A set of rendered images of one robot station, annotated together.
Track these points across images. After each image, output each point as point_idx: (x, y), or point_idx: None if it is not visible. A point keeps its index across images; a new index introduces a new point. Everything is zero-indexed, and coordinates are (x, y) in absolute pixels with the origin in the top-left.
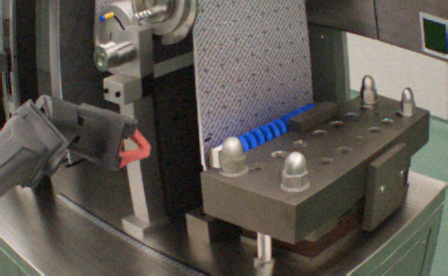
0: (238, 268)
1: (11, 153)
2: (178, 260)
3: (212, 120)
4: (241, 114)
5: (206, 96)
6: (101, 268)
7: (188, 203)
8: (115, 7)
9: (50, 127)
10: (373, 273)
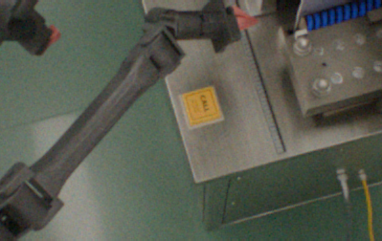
0: (283, 87)
1: (128, 99)
2: (256, 59)
3: (310, 6)
4: (335, 0)
5: (308, 0)
6: (202, 49)
7: (294, 3)
8: None
9: (174, 45)
10: (366, 140)
